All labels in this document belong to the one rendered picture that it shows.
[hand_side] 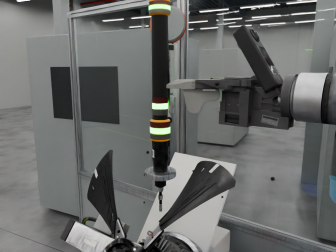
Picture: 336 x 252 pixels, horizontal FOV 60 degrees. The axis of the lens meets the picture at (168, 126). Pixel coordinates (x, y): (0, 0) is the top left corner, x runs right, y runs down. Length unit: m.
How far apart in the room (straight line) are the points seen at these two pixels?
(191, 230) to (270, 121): 0.61
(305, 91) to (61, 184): 3.33
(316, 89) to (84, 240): 0.88
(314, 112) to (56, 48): 3.06
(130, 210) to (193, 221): 0.88
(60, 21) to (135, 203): 5.51
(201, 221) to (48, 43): 2.78
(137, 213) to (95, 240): 0.79
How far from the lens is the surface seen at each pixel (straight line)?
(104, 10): 1.81
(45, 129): 3.60
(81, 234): 1.12
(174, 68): 1.31
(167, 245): 0.92
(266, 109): 0.50
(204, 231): 1.00
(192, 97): 0.50
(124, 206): 1.89
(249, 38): 0.50
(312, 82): 0.47
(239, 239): 1.49
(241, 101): 0.49
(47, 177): 3.77
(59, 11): 6.89
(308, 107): 0.46
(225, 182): 0.74
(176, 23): 1.32
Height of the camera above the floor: 1.68
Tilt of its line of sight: 11 degrees down
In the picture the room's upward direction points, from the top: straight up
